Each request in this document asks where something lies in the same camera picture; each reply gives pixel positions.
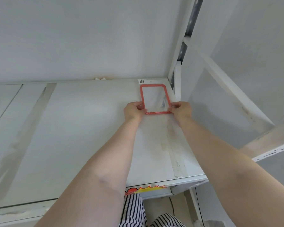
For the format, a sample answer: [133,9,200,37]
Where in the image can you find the person's right hand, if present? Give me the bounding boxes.
[171,101,193,123]

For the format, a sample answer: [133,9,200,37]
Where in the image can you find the person's left hand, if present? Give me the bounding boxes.
[123,102,145,123]

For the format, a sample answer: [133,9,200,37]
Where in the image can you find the red plastic sign frame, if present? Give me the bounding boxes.
[140,84,173,115]

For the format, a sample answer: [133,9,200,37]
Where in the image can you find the person's left forearm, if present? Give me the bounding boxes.
[33,116,143,227]

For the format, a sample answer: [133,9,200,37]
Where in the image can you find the person's right forearm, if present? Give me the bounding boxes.
[177,116,284,227]

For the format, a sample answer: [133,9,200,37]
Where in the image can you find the white diagonal shelf brace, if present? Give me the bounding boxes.
[183,36,275,133]

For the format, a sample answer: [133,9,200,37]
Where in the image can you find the white metal shelf board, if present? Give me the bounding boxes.
[0,77,208,211]

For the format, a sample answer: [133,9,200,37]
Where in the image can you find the white metal shelf upright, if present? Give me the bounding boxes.
[168,0,205,102]

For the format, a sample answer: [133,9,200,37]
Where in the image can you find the yellow and red price sticker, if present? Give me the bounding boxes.
[125,185,168,196]

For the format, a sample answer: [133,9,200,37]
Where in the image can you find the striped black and white trousers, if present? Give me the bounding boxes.
[119,193,185,227]

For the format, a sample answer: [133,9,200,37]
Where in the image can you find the white perforated shelf bracket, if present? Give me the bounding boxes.
[252,142,284,162]

